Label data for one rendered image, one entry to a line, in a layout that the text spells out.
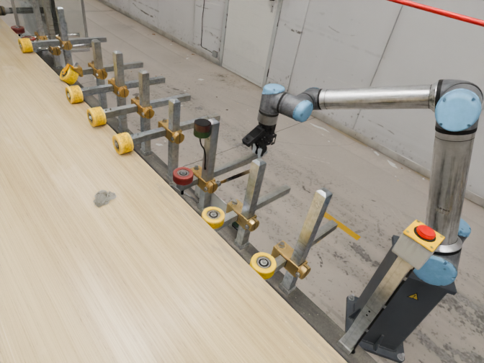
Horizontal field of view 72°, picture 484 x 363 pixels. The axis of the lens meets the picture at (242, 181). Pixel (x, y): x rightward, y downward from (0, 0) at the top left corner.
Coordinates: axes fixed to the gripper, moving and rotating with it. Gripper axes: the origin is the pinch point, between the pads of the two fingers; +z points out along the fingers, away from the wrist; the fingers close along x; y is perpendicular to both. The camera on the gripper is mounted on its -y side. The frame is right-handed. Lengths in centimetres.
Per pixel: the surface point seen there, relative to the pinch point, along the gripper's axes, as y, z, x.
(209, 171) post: -33.3, -8.9, -5.8
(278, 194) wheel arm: -12.9, -3.0, -26.4
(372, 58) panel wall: 230, -3, 68
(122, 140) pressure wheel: -56, -14, 22
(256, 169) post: -35, -26, -30
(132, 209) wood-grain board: -68, -7, -8
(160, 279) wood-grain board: -74, -7, -37
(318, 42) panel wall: 228, 2, 135
